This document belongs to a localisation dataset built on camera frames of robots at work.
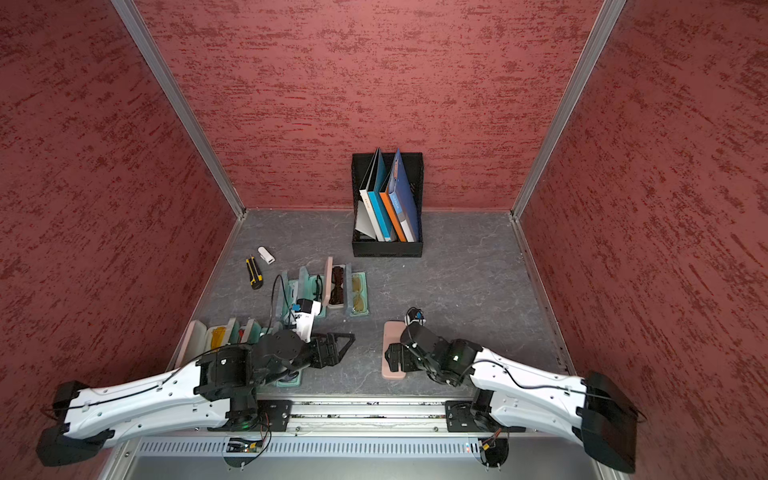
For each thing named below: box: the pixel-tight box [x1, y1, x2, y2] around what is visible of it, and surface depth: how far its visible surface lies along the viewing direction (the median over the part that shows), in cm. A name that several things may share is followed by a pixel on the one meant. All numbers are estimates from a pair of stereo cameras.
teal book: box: [368, 148, 398, 242], surface depth 91 cm
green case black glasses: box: [298, 266, 326, 317], surface depth 99 cm
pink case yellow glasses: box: [176, 318, 237, 368], surface depth 87 cm
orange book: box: [379, 173, 407, 243], surface depth 91 cm
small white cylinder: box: [257, 245, 276, 265], surface depth 105 cm
